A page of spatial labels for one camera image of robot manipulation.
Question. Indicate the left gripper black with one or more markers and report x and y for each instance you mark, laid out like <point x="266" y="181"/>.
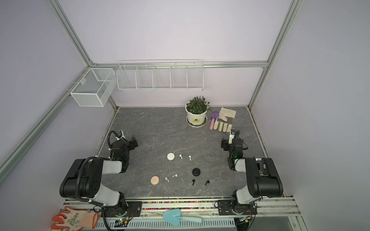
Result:
<point x="132" y="143"/>

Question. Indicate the orange white work glove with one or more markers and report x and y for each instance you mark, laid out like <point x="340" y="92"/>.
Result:
<point x="74" y="220"/>

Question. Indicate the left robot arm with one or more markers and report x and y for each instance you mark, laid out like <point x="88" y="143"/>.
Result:
<point x="83" y="182"/>

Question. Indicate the potted green plant white pot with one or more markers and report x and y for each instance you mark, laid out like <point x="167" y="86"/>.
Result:
<point x="197" y="108"/>

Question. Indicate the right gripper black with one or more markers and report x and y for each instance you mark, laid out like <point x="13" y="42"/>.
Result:
<point x="227" y="144"/>

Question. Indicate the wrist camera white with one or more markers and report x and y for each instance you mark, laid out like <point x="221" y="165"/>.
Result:
<point x="121" y="135"/>
<point x="231" y="136"/>

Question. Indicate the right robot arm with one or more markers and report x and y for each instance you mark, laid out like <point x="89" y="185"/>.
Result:
<point x="261" y="174"/>

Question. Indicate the purple pink garden trowel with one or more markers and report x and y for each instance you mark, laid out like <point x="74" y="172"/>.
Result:
<point x="214" y="116"/>

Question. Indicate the white plant saucer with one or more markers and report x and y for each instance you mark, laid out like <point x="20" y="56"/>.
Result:
<point x="196" y="124"/>

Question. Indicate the black earbud charging case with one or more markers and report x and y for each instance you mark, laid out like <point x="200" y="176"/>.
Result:
<point x="196" y="172"/>

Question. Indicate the pink earbud charging case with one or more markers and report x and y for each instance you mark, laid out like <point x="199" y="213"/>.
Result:
<point x="155" y="180"/>

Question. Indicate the teal garden trowel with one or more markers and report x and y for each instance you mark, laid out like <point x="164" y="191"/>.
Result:
<point x="174" y="216"/>

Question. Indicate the long white wire basket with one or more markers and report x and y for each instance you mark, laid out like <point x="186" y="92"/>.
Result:
<point x="186" y="74"/>

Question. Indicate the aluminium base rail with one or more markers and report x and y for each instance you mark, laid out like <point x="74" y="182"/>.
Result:
<point x="208" y="207"/>

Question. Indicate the white earbud charging case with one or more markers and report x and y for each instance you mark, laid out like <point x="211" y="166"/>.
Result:
<point x="170" y="156"/>

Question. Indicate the white mesh box basket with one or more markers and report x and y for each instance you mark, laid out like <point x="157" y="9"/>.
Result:
<point x="95" y="87"/>

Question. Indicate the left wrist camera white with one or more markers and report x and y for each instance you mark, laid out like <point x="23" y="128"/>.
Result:
<point x="121" y="135"/>

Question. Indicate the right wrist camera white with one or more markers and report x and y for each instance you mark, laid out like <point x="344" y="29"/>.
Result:
<point x="231" y="136"/>

